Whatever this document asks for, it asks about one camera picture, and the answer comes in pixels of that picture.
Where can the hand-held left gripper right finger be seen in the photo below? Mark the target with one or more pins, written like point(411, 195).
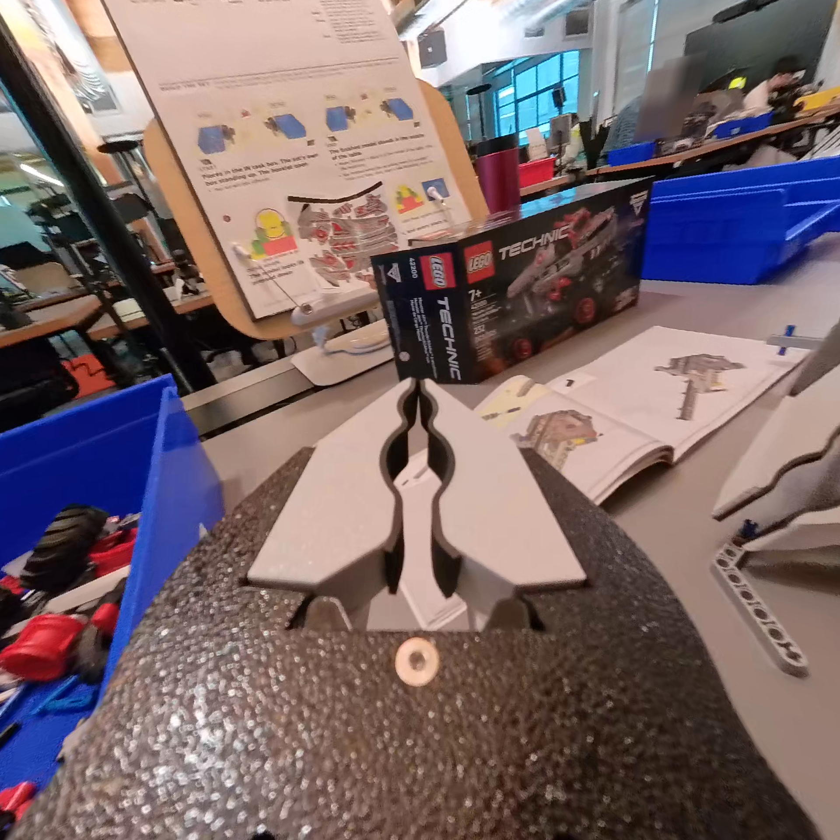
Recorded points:
point(505, 518)

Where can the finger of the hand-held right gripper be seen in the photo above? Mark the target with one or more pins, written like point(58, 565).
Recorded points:
point(774, 439)
point(810, 518)

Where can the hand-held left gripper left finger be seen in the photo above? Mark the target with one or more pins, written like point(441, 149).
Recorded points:
point(328, 518)

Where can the long grey lego beam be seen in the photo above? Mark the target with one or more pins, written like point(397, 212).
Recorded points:
point(754, 604)

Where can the blue lego pin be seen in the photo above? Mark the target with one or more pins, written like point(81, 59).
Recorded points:
point(747, 529)

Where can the small grey lego piece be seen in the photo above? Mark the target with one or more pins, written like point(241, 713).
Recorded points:
point(797, 341)

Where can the black lego set box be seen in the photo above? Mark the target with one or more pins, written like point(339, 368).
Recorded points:
point(538, 282)

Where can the black lego tyre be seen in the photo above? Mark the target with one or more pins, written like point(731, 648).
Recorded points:
point(62, 544)

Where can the pile of lego parts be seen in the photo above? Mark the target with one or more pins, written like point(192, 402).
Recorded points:
point(46, 649)

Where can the open instruction booklet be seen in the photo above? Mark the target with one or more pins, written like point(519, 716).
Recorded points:
point(709, 394)

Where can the white board stand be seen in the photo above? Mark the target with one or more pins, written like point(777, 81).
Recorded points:
point(341, 361)

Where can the stack of blue storage bins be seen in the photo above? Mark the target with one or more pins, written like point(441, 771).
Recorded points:
point(709, 229)

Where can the blue parts bin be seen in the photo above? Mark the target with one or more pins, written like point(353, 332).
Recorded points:
point(79, 446)

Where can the wooden poster board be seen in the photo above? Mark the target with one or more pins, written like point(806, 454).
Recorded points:
point(197, 262)

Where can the small blue storage bin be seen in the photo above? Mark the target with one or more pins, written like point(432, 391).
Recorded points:
point(630, 154)
point(745, 126)

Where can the background wooden desk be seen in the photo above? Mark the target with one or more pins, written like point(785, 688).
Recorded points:
point(65, 321)

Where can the maroon cylinder bin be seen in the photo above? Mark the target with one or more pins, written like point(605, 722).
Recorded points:
point(497, 184)

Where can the red storage bin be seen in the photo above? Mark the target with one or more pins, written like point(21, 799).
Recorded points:
point(537, 172)

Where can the black pillar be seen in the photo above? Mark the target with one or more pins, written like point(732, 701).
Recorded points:
point(98, 216)

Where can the white instruction poster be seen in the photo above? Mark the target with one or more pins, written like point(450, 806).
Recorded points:
point(275, 131)

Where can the black ceiling speaker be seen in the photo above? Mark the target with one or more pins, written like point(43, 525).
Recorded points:
point(431, 47)

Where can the dark wall screen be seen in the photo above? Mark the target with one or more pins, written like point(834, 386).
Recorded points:
point(754, 39)

